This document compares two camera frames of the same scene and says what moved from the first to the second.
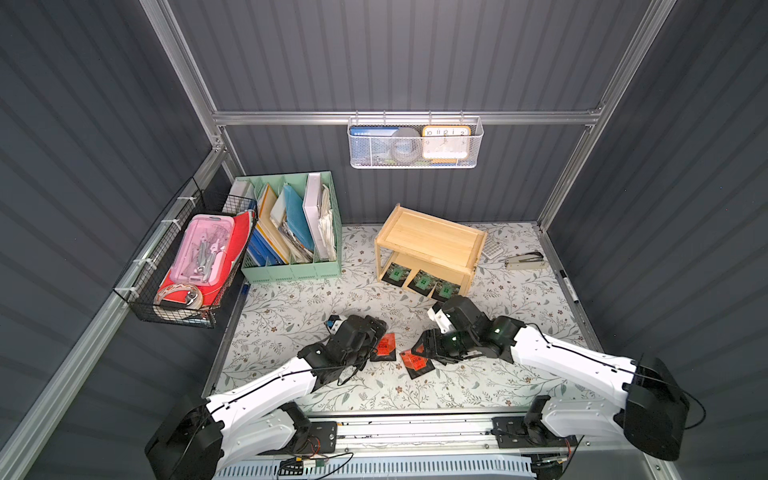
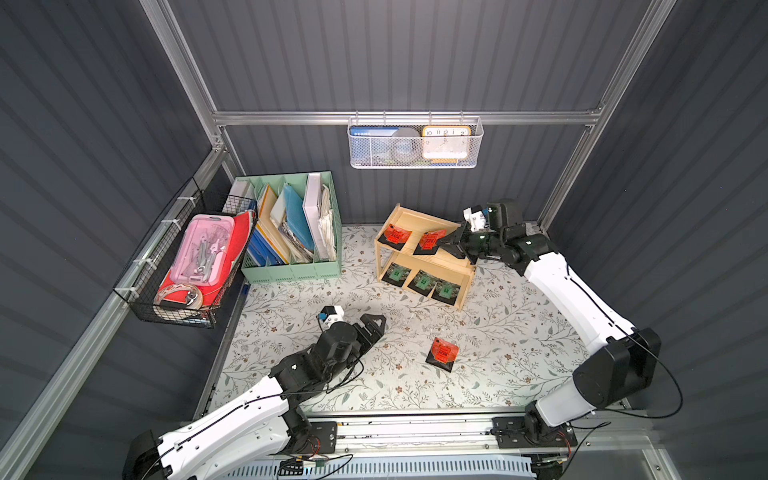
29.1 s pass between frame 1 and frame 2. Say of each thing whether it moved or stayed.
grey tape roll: stayed
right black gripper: moved
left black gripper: stayed
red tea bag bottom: moved
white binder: stayed
